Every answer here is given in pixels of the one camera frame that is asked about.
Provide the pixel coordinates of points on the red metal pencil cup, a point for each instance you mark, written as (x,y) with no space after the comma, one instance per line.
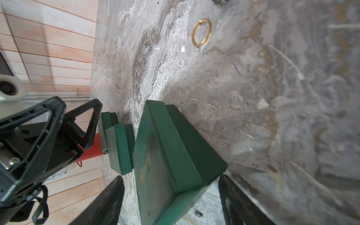
(94,151)

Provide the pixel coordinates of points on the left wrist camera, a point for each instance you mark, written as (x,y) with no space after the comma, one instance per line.
(12,92)

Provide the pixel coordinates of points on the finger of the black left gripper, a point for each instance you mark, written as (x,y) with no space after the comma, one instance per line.
(83,138)
(29,136)

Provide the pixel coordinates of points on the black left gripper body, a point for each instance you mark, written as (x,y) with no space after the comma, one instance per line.
(65,151)

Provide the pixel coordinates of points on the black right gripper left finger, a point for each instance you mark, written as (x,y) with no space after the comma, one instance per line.
(106,207)

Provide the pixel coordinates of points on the small green box base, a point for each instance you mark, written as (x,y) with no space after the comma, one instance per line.
(205,163)

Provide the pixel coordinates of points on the large green jewelry box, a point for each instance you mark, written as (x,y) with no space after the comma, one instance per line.
(121,141)

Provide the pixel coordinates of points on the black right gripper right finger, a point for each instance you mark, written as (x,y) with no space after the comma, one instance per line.
(238,209)

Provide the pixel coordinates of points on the small green box lid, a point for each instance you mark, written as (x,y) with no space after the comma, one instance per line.
(167,182)

